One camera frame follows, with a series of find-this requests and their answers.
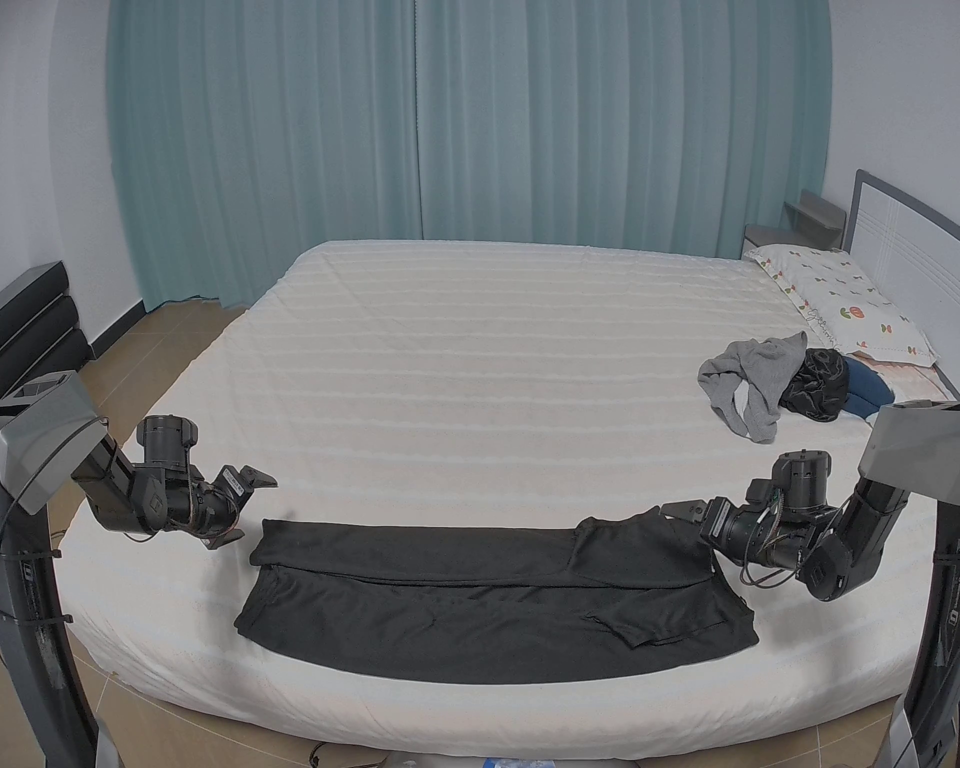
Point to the white printed pillow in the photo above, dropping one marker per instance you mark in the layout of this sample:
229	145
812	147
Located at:
840	296

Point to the shiny black garment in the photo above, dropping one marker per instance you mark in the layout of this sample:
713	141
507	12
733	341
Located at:
817	382

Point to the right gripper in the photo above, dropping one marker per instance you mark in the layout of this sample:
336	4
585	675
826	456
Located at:
752	536

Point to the blue-green curtain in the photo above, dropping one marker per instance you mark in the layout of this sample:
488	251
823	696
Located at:
600	112
262	150

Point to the black chest of drawers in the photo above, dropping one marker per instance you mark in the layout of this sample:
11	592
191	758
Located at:
41	322

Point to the grey garment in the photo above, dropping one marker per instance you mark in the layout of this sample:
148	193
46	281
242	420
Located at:
757	367

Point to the black T-shirt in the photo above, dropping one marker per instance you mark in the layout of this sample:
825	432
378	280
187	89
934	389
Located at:
450	622

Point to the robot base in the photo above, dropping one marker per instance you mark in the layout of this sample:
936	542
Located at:
517	763

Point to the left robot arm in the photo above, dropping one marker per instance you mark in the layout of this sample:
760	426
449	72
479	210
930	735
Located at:
45	435

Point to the bed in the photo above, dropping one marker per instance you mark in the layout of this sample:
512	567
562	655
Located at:
487	337

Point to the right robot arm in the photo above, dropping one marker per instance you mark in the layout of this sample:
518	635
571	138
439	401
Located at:
900	457

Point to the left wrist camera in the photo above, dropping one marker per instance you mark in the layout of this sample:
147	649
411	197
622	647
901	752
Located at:
234	485

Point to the dark blue garment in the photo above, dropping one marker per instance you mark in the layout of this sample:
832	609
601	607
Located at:
866	390

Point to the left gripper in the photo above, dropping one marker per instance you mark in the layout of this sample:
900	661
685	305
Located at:
217	517

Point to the grey bedside table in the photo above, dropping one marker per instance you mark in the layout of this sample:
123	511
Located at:
817	211

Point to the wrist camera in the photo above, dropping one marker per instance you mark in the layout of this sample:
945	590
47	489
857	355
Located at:
234	485
718	519

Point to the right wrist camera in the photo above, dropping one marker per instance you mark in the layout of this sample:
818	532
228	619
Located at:
718	519

